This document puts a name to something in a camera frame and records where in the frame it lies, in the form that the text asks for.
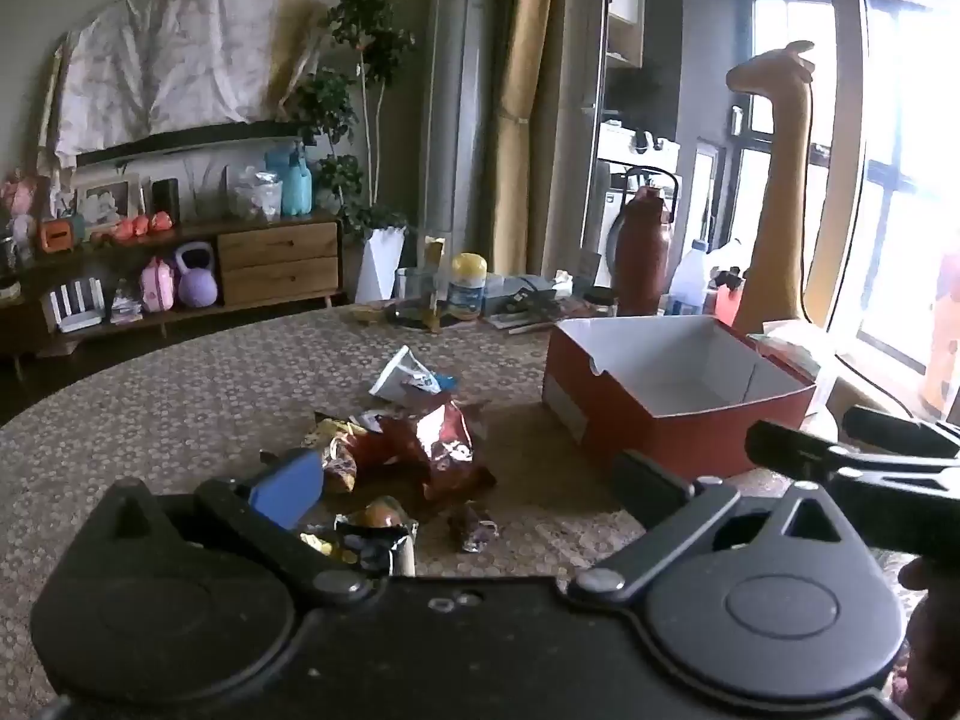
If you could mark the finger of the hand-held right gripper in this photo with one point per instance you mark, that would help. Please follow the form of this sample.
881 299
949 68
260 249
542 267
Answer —
795 450
900 431

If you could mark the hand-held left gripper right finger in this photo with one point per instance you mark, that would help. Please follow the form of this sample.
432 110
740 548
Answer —
660 491

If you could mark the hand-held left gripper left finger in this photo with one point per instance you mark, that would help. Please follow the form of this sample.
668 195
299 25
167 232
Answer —
285 486

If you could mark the black snack packet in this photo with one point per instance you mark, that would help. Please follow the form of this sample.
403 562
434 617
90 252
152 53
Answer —
367 553

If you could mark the red cardboard box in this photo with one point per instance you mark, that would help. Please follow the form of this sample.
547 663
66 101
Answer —
600 401

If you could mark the red snack packet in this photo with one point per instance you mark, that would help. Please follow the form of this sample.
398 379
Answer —
435 442

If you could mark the white snack packet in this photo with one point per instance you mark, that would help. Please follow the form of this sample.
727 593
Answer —
394 369

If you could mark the small purple candy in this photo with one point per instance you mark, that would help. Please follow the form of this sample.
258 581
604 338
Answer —
472 526

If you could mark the person's right hand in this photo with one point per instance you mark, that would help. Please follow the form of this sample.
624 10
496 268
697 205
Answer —
934 637

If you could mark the orange spotted fabric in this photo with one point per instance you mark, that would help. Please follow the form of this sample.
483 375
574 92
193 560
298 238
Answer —
941 345

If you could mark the tissue pack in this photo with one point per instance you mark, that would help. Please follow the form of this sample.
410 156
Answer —
787 349

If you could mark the red basin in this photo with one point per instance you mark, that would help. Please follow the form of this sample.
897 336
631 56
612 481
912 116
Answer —
726 305

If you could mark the clear water bottle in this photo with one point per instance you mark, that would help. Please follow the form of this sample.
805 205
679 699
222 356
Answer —
688 285

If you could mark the black-lidded glass jar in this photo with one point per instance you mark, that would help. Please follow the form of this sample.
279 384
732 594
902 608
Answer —
598 300

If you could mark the pale pink stick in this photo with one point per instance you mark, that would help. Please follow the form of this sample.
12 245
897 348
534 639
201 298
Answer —
531 326

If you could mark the purple kettlebell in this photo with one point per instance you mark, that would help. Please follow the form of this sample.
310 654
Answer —
196 277

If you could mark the wooden media cabinet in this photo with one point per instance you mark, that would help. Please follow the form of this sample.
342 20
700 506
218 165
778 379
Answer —
277 255

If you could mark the red thermos bottle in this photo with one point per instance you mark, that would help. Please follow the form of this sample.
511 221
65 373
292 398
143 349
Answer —
641 255

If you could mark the pink toy bag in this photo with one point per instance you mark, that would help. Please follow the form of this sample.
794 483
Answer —
156 285

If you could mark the white planter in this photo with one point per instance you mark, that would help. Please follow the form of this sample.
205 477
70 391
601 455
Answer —
382 262

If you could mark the white papers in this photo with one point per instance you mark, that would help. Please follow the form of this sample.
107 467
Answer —
499 292

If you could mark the clear yellow-trimmed bag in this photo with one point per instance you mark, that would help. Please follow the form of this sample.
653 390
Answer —
433 270

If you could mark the window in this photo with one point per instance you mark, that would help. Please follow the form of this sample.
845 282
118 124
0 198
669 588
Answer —
900 165

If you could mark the yellow-lidded jar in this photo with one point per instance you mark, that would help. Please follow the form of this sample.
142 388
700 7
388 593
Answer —
469 289

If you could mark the white router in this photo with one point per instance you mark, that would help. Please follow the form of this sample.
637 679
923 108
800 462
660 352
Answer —
75 307

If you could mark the tan giraffe figure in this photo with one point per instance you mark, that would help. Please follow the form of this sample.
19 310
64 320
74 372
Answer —
784 165

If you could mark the orange toy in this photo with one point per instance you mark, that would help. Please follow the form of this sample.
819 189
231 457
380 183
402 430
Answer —
140 226
120 230
160 222

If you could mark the clear plastic bag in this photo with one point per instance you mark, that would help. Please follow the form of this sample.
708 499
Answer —
255 191

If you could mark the light blue jug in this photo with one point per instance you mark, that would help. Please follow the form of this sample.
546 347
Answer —
296 181

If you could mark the black speaker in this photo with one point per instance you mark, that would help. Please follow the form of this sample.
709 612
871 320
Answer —
165 196

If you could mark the white washing machine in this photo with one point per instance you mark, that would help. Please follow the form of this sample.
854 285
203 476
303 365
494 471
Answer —
622 142

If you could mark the black television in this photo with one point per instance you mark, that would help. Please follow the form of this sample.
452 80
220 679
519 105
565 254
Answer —
195 136

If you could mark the pink plush toy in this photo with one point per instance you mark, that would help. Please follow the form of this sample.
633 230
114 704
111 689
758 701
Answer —
19 195

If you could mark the green potted plant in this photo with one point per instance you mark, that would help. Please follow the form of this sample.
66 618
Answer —
352 90

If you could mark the tan curtain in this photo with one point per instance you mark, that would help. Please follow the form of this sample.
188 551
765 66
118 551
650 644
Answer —
525 90

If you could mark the grey standing air conditioner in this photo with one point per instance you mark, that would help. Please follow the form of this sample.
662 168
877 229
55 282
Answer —
457 90

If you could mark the white cover cloth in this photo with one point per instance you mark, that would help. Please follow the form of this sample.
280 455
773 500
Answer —
157 60

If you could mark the photo frame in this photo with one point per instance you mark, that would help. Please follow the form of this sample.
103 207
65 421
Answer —
105 199

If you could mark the wooden wall cabinet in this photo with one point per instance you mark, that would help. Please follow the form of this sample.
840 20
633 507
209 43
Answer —
626 0

